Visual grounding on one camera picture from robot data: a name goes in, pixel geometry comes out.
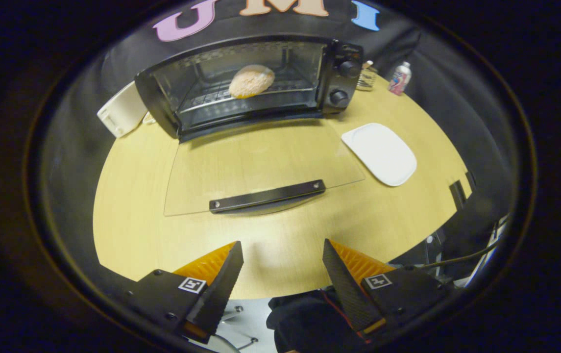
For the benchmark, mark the white bread toaster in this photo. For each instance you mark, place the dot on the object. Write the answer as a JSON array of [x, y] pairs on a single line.
[[123, 110]]

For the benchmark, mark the silver chair base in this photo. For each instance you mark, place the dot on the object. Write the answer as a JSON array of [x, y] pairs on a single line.
[[226, 316]]

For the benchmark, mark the black backdrop cloth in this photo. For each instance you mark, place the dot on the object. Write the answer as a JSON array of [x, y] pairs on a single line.
[[123, 54]]

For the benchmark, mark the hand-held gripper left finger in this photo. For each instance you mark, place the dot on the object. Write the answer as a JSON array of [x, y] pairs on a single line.
[[219, 294]]

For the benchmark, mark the sugar coated bread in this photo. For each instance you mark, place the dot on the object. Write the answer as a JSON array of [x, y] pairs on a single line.
[[251, 81]]

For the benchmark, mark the small patterned object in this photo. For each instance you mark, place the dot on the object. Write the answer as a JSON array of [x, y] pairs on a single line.
[[149, 118]]

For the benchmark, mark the black table clamp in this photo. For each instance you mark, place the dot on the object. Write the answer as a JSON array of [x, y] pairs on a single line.
[[457, 194], [471, 180]]

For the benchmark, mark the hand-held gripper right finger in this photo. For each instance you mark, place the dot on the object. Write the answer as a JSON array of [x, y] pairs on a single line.
[[346, 294]]

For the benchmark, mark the pink label drink bottle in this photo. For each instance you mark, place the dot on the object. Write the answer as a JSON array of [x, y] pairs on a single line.
[[400, 78]]

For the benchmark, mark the white plate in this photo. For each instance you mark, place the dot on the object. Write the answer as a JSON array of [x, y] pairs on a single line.
[[380, 154]]

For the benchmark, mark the black toaster oven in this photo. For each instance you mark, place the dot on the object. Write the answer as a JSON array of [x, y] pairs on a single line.
[[331, 81]]

